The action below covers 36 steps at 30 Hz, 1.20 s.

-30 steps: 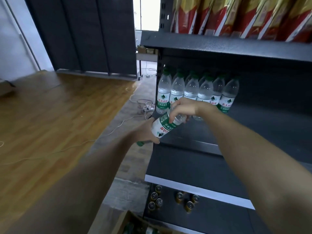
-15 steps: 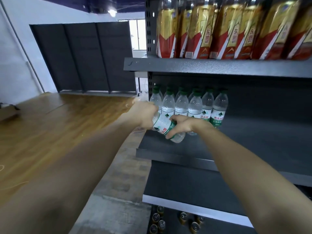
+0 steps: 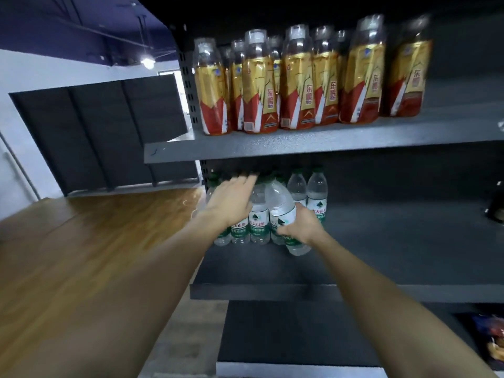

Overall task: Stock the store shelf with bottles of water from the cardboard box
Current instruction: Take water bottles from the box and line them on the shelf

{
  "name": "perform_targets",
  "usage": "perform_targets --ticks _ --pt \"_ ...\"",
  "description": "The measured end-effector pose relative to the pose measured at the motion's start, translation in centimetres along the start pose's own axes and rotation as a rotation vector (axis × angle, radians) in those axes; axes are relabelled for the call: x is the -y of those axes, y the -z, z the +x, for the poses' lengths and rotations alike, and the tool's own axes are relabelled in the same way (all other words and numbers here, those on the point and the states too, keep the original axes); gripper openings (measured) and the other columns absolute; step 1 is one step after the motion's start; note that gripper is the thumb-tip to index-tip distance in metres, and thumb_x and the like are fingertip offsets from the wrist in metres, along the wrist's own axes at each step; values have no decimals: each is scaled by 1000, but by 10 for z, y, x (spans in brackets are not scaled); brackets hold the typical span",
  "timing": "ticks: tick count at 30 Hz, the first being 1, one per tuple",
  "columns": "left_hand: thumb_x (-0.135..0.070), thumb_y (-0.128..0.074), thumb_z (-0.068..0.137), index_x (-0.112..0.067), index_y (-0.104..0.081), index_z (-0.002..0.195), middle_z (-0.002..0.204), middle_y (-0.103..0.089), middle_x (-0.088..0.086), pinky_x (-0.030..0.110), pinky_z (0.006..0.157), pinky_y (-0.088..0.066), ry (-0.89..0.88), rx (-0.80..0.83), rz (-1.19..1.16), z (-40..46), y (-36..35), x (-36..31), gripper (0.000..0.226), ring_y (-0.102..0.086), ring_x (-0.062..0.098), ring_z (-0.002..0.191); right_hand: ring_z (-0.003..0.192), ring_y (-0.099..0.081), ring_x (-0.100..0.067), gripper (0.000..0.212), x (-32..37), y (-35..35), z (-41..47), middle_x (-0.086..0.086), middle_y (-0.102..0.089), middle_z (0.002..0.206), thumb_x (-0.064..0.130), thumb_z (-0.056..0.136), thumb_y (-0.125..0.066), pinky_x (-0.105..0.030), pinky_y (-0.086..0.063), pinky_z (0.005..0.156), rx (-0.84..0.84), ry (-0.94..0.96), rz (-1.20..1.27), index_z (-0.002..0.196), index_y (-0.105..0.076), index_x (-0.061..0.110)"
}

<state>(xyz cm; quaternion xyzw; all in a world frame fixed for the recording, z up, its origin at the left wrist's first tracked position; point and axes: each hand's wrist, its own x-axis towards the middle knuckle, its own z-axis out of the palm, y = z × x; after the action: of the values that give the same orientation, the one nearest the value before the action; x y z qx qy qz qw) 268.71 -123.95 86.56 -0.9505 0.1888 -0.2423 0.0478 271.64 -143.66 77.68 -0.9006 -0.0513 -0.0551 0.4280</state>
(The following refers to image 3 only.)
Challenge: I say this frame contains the person's left hand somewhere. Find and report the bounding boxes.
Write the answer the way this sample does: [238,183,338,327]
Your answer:
[203,173,260,233]

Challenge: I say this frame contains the white wall pipe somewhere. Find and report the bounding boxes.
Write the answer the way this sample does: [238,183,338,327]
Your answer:
[0,131,40,201]

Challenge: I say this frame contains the dark grey partition panels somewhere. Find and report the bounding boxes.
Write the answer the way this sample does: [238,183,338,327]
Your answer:
[8,74,200,197]

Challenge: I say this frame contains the dark grey metal shelf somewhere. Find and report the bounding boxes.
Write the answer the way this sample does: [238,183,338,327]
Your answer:
[143,0,504,378]

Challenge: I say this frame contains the water bottle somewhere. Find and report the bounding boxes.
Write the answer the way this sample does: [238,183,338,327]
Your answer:
[264,178,312,256]

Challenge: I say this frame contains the person's right hand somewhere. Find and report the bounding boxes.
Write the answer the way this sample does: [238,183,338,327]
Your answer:
[275,201,328,247]

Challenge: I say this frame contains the pile of blue orange snack packets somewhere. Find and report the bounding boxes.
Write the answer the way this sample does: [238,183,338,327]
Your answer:
[458,312,504,371]

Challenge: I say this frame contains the person's right forearm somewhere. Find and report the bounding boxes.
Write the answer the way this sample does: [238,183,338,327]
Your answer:
[311,232,501,378]

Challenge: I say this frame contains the pile of shiny yellow cans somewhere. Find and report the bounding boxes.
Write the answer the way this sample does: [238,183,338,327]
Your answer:
[486,183,504,223]

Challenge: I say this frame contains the row of shelved water bottles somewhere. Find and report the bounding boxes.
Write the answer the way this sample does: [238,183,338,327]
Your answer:
[204,167,330,247]

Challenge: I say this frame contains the row of gold red drink bottles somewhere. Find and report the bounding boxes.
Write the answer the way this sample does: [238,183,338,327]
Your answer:
[193,14,434,137]

